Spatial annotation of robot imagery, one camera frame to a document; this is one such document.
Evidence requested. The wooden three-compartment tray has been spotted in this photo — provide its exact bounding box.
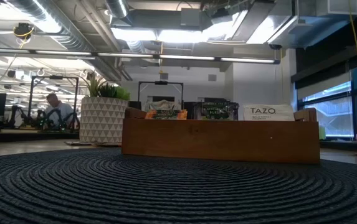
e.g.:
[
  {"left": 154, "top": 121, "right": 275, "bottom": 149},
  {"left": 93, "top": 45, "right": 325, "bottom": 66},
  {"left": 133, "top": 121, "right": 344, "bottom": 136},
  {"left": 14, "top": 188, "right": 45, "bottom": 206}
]
[{"left": 121, "top": 106, "right": 321, "bottom": 165}]

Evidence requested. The white orange Tazo tea packet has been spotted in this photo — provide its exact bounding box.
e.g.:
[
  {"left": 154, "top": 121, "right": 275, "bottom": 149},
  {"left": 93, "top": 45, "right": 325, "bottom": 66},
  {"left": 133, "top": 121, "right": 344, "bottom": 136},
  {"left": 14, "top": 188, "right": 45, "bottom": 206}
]
[{"left": 242, "top": 103, "right": 296, "bottom": 122}]

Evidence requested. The long linear ceiling light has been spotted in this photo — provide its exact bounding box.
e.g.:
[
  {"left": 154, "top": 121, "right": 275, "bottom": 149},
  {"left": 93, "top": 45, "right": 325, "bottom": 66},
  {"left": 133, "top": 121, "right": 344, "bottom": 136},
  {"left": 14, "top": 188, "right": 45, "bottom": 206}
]
[{"left": 0, "top": 47, "right": 281, "bottom": 65}]

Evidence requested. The succulent in patterned white pot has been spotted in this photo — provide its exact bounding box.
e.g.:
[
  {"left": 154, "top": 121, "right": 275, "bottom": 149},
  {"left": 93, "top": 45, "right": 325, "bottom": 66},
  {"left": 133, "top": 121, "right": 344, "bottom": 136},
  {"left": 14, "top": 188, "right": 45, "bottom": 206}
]
[{"left": 79, "top": 72, "right": 131, "bottom": 146}]

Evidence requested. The round dark woven placemat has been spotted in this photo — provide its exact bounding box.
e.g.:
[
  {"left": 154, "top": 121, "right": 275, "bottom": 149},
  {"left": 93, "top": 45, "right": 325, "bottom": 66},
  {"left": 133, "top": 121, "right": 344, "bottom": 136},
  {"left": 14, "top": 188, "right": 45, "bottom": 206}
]
[{"left": 0, "top": 147, "right": 357, "bottom": 224}]

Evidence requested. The grey ceiling junction box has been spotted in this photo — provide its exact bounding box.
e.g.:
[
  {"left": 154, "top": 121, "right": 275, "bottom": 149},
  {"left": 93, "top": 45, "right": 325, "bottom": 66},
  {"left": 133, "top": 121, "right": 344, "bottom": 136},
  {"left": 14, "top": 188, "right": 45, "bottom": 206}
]
[{"left": 180, "top": 7, "right": 202, "bottom": 27}]

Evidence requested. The person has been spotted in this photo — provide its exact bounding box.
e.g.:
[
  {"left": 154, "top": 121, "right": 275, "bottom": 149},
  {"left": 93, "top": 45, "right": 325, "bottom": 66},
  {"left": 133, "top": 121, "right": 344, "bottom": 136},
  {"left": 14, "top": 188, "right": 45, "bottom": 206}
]
[{"left": 42, "top": 93, "right": 76, "bottom": 130}]

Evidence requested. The dark background desk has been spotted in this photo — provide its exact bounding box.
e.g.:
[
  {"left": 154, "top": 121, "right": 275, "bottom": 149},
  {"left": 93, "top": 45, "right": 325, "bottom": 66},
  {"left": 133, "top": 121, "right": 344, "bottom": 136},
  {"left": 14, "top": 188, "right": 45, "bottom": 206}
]
[{"left": 0, "top": 128, "right": 81, "bottom": 143}]

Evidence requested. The dark window ledge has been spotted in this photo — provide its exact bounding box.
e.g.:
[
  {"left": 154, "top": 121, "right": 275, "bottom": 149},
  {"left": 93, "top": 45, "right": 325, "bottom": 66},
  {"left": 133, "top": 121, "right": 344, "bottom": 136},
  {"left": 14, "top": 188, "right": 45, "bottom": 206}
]
[{"left": 320, "top": 139, "right": 357, "bottom": 153}]

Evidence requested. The black ceiling sensor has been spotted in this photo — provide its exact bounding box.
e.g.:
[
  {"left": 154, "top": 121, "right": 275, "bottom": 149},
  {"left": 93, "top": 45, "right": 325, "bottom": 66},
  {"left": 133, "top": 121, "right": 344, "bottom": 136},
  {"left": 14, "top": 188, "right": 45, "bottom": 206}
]
[{"left": 12, "top": 22, "right": 36, "bottom": 40}]

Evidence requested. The white ceiling air unit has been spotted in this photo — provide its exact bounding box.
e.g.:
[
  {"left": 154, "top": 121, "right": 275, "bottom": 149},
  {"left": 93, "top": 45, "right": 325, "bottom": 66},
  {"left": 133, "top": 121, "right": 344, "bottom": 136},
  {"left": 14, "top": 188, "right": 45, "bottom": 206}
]
[{"left": 317, "top": 0, "right": 357, "bottom": 17}]

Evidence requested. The black robot station frame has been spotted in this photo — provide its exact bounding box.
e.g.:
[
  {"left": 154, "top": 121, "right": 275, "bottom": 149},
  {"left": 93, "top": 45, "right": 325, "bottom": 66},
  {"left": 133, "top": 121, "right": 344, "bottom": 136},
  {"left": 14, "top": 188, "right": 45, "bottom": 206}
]
[
  {"left": 27, "top": 75, "right": 80, "bottom": 131},
  {"left": 138, "top": 80, "right": 184, "bottom": 111}
]

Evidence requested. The silver round ventilation duct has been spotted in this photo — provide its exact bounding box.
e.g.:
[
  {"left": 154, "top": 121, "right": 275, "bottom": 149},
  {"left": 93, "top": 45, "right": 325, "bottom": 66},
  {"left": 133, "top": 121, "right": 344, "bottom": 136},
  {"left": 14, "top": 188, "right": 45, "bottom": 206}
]
[{"left": 105, "top": 0, "right": 130, "bottom": 19}]

